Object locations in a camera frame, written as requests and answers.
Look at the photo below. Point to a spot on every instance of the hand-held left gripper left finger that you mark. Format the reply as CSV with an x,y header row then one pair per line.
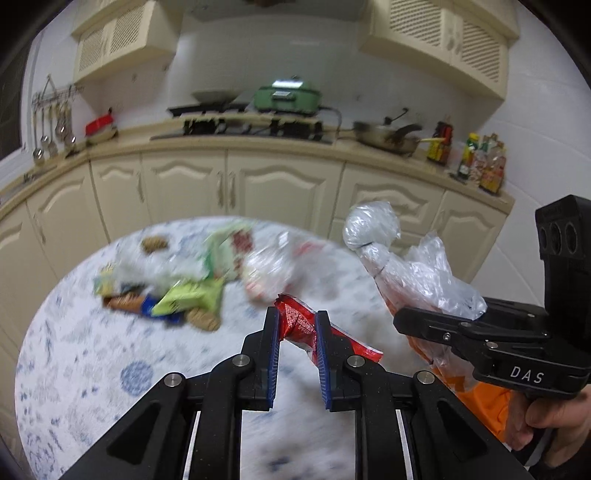
x,y
272,360

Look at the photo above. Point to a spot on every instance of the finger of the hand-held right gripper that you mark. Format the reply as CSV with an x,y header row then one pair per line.
x,y
517,316
429,325

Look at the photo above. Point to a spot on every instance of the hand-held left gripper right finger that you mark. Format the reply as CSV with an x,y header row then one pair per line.
x,y
324,364

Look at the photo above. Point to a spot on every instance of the red snack wrapper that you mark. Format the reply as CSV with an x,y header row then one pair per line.
x,y
298,323

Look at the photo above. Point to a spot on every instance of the clear plastic bag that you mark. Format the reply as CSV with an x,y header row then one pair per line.
x,y
369,226

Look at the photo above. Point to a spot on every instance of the person's right hand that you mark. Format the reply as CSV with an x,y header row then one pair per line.
x,y
554,413

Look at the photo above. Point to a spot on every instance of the brown cookie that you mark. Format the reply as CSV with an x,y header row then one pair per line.
x,y
204,319
154,244

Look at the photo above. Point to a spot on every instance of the red print plastic bag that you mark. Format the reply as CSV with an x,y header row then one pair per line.
x,y
272,267

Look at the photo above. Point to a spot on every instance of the orange plastic bag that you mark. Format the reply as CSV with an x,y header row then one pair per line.
x,y
485,406

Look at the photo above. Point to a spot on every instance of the green snack packet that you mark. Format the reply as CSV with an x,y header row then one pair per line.
x,y
189,295

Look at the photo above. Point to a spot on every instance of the cartoon print snack packet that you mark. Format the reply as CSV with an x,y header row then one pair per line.
x,y
231,251

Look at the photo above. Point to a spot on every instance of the blue snack wrapper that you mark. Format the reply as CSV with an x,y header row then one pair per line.
x,y
159,311

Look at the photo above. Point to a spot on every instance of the green glass bottle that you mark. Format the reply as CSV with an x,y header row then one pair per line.
x,y
466,161

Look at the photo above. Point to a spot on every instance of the blue white printed tablecloth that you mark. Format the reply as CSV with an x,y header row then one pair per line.
x,y
92,369

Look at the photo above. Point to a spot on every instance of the dark sauce bottle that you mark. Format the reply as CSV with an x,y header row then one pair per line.
x,y
439,143

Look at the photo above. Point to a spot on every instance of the yellow snack packet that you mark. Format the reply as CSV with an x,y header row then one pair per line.
x,y
105,279

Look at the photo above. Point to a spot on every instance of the steel wok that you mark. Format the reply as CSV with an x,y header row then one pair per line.
x,y
383,138

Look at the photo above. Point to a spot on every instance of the cream base cabinets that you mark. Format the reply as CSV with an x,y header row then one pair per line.
x,y
184,184

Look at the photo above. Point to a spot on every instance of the beige kitchen countertop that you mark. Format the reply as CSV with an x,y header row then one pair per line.
x,y
194,141

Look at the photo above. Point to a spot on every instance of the black gas stove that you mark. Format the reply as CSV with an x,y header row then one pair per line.
x,y
258,127

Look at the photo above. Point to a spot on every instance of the black flat cooker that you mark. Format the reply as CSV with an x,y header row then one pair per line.
x,y
207,110

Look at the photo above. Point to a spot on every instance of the green electric pot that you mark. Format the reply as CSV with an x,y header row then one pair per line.
x,y
286,94

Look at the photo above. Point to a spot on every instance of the white bowl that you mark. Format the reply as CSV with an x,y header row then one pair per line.
x,y
214,96

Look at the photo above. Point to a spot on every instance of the red lidded pot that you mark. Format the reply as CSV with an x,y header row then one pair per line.
x,y
100,125

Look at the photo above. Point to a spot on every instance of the hanging utensil rack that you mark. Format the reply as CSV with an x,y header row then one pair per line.
x,y
51,120

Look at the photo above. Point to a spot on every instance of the cream lattice wall cabinet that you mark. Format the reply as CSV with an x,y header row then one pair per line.
x,y
438,37
120,41

